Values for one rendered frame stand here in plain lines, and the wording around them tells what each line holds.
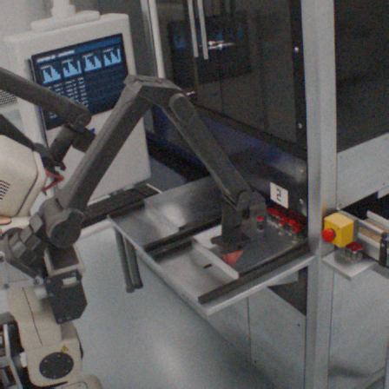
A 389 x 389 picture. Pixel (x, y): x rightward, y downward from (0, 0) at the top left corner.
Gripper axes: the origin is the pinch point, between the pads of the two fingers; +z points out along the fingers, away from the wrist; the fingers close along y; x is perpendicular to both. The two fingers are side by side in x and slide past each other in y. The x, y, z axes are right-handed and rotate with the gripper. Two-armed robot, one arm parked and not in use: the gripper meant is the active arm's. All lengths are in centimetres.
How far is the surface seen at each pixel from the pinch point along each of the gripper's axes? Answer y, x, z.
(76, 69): -15, 88, -46
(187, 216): 7.3, 37.0, 1.0
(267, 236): 20.2, 8.2, -0.9
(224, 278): -2.6, -1.6, 2.7
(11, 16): 52, 545, -40
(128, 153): 8, 90, -6
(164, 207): 4.0, 48.4, 1.5
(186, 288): -13.8, 1.0, 4.3
